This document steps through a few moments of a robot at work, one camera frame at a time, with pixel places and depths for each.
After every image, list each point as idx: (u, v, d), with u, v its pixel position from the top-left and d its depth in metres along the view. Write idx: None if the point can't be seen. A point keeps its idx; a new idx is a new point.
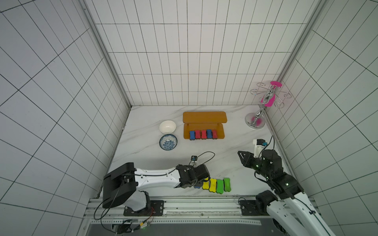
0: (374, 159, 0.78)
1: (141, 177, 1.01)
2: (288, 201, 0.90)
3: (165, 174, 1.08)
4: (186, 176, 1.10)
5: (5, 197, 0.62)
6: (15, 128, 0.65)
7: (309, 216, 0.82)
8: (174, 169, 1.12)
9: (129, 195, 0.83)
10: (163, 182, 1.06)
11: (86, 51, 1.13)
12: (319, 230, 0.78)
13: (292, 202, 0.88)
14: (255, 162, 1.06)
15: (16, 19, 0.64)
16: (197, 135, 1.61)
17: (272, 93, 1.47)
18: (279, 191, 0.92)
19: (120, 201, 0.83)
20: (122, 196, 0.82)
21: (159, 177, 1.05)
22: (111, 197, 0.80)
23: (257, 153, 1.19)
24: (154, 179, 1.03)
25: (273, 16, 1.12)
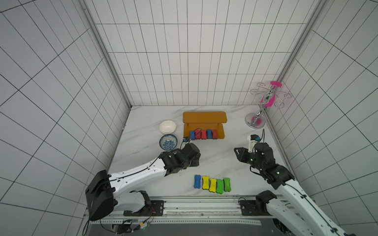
0: (374, 160, 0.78)
1: (118, 181, 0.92)
2: (281, 191, 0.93)
3: (146, 167, 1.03)
4: (173, 162, 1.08)
5: (5, 197, 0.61)
6: (15, 129, 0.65)
7: (301, 200, 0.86)
8: (157, 160, 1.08)
9: (111, 202, 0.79)
10: (148, 176, 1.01)
11: (86, 51, 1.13)
12: (313, 215, 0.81)
13: (286, 191, 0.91)
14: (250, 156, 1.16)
15: (16, 19, 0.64)
16: (197, 135, 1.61)
17: (271, 93, 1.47)
18: (271, 181, 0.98)
19: (103, 210, 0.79)
20: (104, 205, 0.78)
21: (140, 172, 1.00)
22: (92, 208, 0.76)
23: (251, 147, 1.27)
24: (136, 176, 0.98)
25: (273, 16, 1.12)
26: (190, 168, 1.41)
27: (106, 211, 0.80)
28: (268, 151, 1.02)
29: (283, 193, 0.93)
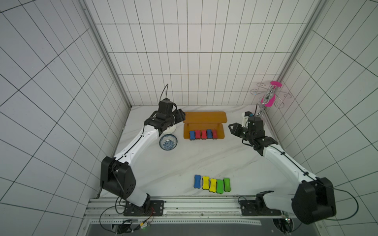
0: (374, 159, 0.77)
1: (124, 156, 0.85)
2: (266, 155, 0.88)
3: (141, 135, 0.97)
4: (160, 120, 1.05)
5: (5, 197, 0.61)
6: (15, 129, 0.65)
7: (280, 156, 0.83)
8: (145, 125, 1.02)
9: (131, 174, 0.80)
10: (146, 141, 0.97)
11: (86, 51, 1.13)
12: (291, 167, 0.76)
13: (270, 154, 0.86)
14: (243, 130, 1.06)
15: (16, 19, 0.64)
16: (197, 135, 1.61)
17: (271, 93, 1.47)
18: (256, 148, 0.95)
19: (130, 185, 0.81)
20: (128, 180, 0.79)
21: (138, 141, 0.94)
22: (120, 190, 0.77)
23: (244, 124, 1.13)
24: (138, 145, 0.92)
25: (273, 16, 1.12)
26: (190, 168, 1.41)
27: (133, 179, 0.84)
28: (260, 121, 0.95)
29: (267, 156, 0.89)
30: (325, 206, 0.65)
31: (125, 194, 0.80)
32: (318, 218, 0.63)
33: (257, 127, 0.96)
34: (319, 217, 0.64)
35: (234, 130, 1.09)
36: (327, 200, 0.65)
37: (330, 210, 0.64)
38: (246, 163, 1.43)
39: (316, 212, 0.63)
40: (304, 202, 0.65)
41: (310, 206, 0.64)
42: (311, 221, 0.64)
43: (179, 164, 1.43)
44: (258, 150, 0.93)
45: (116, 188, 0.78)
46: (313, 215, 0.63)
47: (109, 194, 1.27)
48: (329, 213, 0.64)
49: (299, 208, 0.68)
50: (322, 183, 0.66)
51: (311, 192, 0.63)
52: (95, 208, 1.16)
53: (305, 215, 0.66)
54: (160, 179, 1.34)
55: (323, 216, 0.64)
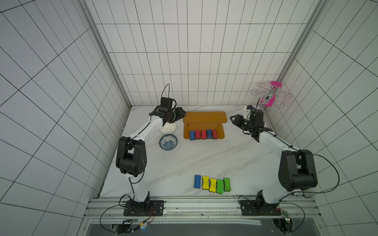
0: (373, 159, 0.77)
1: (137, 135, 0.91)
2: (262, 139, 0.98)
3: (149, 121, 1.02)
4: (162, 112, 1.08)
5: (5, 197, 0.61)
6: (15, 129, 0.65)
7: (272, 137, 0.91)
8: (150, 115, 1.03)
9: (145, 150, 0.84)
10: (154, 127, 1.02)
11: (86, 51, 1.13)
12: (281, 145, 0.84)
13: (265, 138, 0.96)
14: (244, 121, 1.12)
15: (16, 19, 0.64)
16: (197, 135, 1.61)
17: (271, 93, 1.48)
18: (254, 135, 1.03)
19: (143, 162, 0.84)
20: (142, 156, 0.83)
21: (148, 126, 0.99)
22: (135, 164, 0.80)
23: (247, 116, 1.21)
24: (148, 128, 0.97)
25: (273, 16, 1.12)
26: (190, 168, 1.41)
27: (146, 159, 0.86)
28: (260, 113, 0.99)
29: (263, 140, 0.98)
30: (306, 175, 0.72)
31: (139, 170, 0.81)
32: (297, 184, 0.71)
33: (256, 117, 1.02)
34: (298, 184, 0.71)
35: (236, 120, 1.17)
36: (307, 169, 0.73)
37: (308, 178, 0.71)
38: (246, 163, 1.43)
39: (295, 177, 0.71)
40: (285, 168, 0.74)
41: (289, 171, 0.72)
42: (290, 186, 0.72)
43: (179, 164, 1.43)
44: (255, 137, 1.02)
45: (130, 164, 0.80)
46: (291, 180, 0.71)
47: (109, 194, 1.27)
48: (308, 181, 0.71)
49: (282, 176, 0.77)
50: (303, 153, 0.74)
51: (291, 159, 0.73)
52: (95, 208, 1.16)
53: (285, 181, 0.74)
54: (160, 179, 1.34)
55: (301, 184, 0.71)
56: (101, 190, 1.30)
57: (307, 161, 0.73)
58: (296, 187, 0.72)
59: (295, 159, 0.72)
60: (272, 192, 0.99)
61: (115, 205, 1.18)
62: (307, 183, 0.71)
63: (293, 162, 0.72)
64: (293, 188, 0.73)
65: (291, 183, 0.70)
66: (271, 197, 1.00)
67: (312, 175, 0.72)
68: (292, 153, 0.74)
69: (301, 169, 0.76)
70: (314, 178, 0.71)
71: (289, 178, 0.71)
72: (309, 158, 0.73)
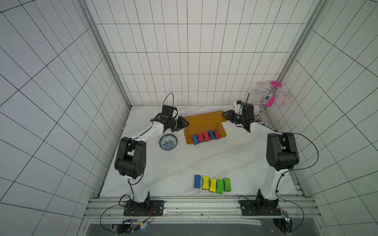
0: (373, 159, 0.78)
1: (139, 136, 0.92)
2: (252, 129, 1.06)
3: (150, 126, 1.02)
4: (163, 119, 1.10)
5: (5, 197, 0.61)
6: (15, 129, 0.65)
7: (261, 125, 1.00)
8: (152, 121, 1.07)
9: (145, 153, 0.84)
10: (155, 132, 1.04)
11: (86, 51, 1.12)
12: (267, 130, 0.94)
13: (255, 127, 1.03)
14: (236, 115, 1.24)
15: (16, 19, 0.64)
16: (200, 138, 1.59)
17: (271, 93, 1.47)
18: (246, 127, 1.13)
19: (141, 164, 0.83)
20: (142, 158, 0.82)
21: (149, 129, 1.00)
22: (134, 165, 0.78)
23: (237, 110, 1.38)
24: (150, 132, 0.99)
25: (272, 16, 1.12)
26: (190, 168, 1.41)
27: (145, 162, 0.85)
28: (250, 106, 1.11)
29: (253, 130, 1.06)
30: (289, 153, 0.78)
31: (137, 172, 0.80)
32: (281, 162, 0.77)
33: (247, 110, 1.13)
34: (282, 162, 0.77)
35: (229, 115, 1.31)
36: (290, 148, 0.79)
37: (291, 156, 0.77)
38: (246, 164, 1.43)
39: (279, 156, 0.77)
40: (270, 149, 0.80)
41: (273, 150, 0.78)
42: (276, 164, 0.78)
43: (179, 164, 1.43)
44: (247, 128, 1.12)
45: (129, 165, 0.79)
46: (277, 158, 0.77)
47: (109, 194, 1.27)
48: (291, 159, 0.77)
49: (269, 156, 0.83)
50: (286, 135, 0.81)
51: (274, 139, 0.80)
52: (95, 208, 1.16)
53: (271, 160, 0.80)
54: (160, 179, 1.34)
55: (286, 161, 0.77)
56: (101, 190, 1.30)
57: (290, 141, 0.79)
58: (281, 165, 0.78)
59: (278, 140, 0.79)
60: (268, 189, 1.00)
61: (115, 205, 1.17)
62: (291, 161, 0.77)
63: (276, 142, 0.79)
64: (279, 165, 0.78)
65: (276, 161, 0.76)
66: (268, 191, 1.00)
67: (295, 154, 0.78)
68: (276, 135, 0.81)
69: (286, 149, 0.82)
70: (296, 156, 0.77)
71: (274, 157, 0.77)
72: (291, 137, 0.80)
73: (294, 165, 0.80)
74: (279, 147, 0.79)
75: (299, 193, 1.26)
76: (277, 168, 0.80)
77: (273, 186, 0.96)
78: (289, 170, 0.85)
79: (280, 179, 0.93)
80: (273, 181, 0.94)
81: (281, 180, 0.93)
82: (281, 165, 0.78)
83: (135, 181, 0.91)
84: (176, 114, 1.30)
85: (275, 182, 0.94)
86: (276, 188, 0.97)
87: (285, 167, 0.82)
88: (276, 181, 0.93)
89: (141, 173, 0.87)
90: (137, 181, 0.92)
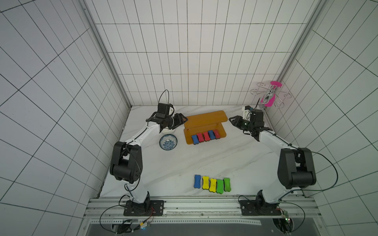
0: (373, 160, 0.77)
1: (133, 140, 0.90)
2: (262, 138, 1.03)
3: (145, 128, 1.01)
4: (159, 119, 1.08)
5: (5, 197, 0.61)
6: (15, 129, 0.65)
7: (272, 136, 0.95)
8: (147, 121, 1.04)
9: (141, 158, 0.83)
10: (152, 132, 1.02)
11: (86, 51, 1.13)
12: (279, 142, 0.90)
13: (264, 137, 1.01)
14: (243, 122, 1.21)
15: (16, 19, 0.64)
16: (200, 138, 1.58)
17: (272, 93, 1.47)
18: (254, 135, 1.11)
19: (138, 169, 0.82)
20: (138, 163, 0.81)
21: (145, 131, 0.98)
22: (130, 170, 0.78)
23: (246, 116, 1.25)
24: (145, 133, 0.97)
25: (272, 17, 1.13)
26: (190, 168, 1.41)
27: (141, 166, 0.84)
28: (260, 112, 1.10)
29: (263, 139, 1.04)
30: (305, 173, 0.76)
31: (134, 177, 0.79)
32: (295, 181, 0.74)
33: (256, 116, 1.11)
34: (296, 181, 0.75)
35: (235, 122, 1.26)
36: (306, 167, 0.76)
37: (306, 175, 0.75)
38: (246, 164, 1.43)
39: (294, 175, 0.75)
40: (285, 166, 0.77)
41: (288, 169, 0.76)
42: (289, 183, 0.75)
43: (178, 164, 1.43)
44: (256, 136, 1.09)
45: (125, 171, 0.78)
46: (291, 177, 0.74)
47: (109, 194, 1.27)
48: (306, 178, 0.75)
49: (281, 173, 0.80)
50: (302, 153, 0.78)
51: (290, 157, 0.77)
52: (95, 208, 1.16)
53: (284, 178, 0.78)
54: (160, 179, 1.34)
55: (299, 181, 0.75)
56: (101, 190, 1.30)
57: (306, 160, 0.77)
58: (294, 184, 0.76)
59: (294, 157, 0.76)
60: (271, 191, 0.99)
61: (115, 205, 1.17)
62: (306, 181, 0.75)
63: (291, 161, 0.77)
64: (292, 185, 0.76)
65: (290, 180, 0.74)
66: (270, 197, 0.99)
67: (311, 173, 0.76)
68: (291, 151, 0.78)
69: (300, 167, 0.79)
70: (313, 176, 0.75)
71: (288, 176, 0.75)
72: (307, 156, 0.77)
73: (307, 185, 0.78)
74: (294, 165, 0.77)
75: (299, 193, 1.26)
76: (289, 187, 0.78)
77: (279, 196, 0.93)
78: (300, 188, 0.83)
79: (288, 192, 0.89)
80: (279, 193, 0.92)
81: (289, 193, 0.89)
82: (294, 184, 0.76)
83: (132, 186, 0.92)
84: (172, 111, 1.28)
85: (281, 194, 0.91)
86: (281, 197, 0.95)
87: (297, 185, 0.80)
88: (283, 194, 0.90)
89: (139, 177, 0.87)
90: (134, 186, 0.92)
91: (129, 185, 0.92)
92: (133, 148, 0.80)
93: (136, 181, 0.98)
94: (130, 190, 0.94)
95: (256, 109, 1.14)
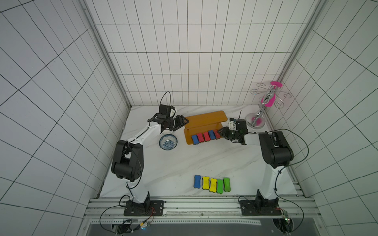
0: (373, 159, 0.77)
1: (135, 139, 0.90)
2: (246, 140, 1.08)
3: (147, 127, 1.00)
4: (161, 119, 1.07)
5: (5, 197, 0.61)
6: (15, 129, 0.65)
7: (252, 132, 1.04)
8: (149, 121, 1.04)
9: (142, 156, 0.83)
10: (153, 132, 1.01)
11: (86, 51, 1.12)
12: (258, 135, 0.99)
13: (248, 139, 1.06)
14: (230, 132, 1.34)
15: (16, 19, 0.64)
16: (200, 138, 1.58)
17: (271, 93, 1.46)
18: (240, 141, 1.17)
19: (139, 167, 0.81)
20: (139, 161, 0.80)
21: (147, 131, 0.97)
22: (132, 168, 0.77)
23: (232, 128, 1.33)
24: (147, 133, 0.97)
25: (273, 16, 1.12)
26: (190, 168, 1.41)
27: (142, 165, 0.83)
28: (243, 121, 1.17)
29: (247, 141, 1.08)
30: (284, 150, 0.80)
31: (135, 176, 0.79)
32: (277, 158, 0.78)
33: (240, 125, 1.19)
34: (278, 159, 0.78)
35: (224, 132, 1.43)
36: (283, 145, 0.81)
37: (285, 151, 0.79)
38: (246, 164, 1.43)
39: (274, 153, 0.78)
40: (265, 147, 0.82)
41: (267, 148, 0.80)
42: (272, 162, 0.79)
43: (179, 164, 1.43)
44: (242, 141, 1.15)
45: (126, 169, 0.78)
46: (272, 156, 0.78)
47: (109, 194, 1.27)
48: (286, 154, 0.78)
49: (265, 156, 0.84)
50: (275, 132, 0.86)
51: (266, 138, 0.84)
52: (95, 208, 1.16)
53: (267, 158, 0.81)
54: (160, 179, 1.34)
55: (281, 158, 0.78)
56: (101, 190, 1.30)
57: (281, 139, 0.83)
58: (277, 162, 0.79)
59: (269, 137, 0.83)
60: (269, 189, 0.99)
61: (115, 205, 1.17)
62: (287, 156, 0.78)
63: (268, 140, 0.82)
64: (275, 163, 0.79)
65: (272, 158, 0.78)
66: (267, 190, 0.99)
67: (290, 149, 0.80)
68: (267, 133, 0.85)
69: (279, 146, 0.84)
70: (291, 151, 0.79)
71: (269, 155, 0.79)
72: (280, 134, 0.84)
73: (289, 161, 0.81)
74: (272, 144, 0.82)
75: (299, 193, 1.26)
76: (274, 165, 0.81)
77: (271, 184, 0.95)
78: (285, 166, 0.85)
79: (277, 177, 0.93)
80: (271, 179, 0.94)
81: (278, 178, 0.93)
82: (277, 162, 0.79)
83: (133, 184, 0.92)
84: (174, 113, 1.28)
85: (272, 181, 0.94)
86: (275, 186, 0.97)
87: (281, 164, 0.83)
88: (273, 180, 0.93)
89: (139, 176, 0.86)
90: (135, 184, 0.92)
91: (130, 184, 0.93)
92: (135, 147, 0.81)
93: (138, 178, 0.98)
94: (130, 188, 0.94)
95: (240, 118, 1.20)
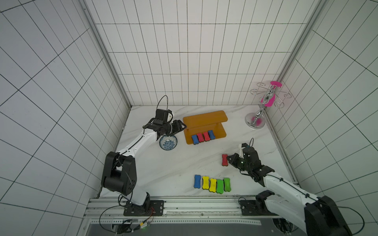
0: (374, 160, 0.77)
1: (127, 151, 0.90)
2: (267, 184, 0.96)
3: (141, 136, 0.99)
4: (157, 125, 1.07)
5: (5, 196, 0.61)
6: (15, 128, 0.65)
7: (280, 183, 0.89)
8: (144, 128, 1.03)
9: (135, 168, 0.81)
10: (147, 141, 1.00)
11: (86, 50, 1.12)
12: (287, 189, 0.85)
13: (270, 184, 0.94)
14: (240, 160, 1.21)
15: (16, 19, 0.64)
16: (200, 138, 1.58)
17: (272, 93, 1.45)
18: (256, 179, 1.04)
19: (131, 181, 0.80)
20: (130, 176, 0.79)
21: (141, 139, 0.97)
22: (122, 184, 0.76)
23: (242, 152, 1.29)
24: (140, 143, 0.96)
25: (273, 16, 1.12)
26: (190, 168, 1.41)
27: (135, 177, 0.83)
28: (254, 152, 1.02)
29: (268, 186, 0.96)
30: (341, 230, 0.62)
31: (126, 191, 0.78)
32: None
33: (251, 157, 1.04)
34: None
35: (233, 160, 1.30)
36: (337, 221, 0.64)
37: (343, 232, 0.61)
38: None
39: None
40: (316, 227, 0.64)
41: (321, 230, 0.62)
42: None
43: (179, 164, 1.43)
44: (259, 181, 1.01)
45: (117, 183, 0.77)
46: None
47: (109, 194, 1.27)
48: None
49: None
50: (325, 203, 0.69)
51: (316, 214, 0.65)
52: (95, 208, 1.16)
53: None
54: (160, 179, 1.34)
55: None
56: (101, 190, 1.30)
57: (332, 211, 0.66)
58: None
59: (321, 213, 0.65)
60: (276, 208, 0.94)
61: (115, 205, 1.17)
62: None
63: (321, 218, 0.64)
64: None
65: None
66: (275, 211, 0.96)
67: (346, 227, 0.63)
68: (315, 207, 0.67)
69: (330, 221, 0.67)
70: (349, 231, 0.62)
71: None
72: (331, 206, 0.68)
73: None
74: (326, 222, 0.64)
75: None
76: None
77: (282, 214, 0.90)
78: None
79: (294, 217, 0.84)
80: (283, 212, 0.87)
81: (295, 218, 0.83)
82: None
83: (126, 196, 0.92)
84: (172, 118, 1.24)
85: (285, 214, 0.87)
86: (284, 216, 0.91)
87: None
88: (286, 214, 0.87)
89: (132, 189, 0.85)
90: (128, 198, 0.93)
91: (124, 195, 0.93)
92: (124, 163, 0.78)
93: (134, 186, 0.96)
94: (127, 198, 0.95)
95: (250, 147, 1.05)
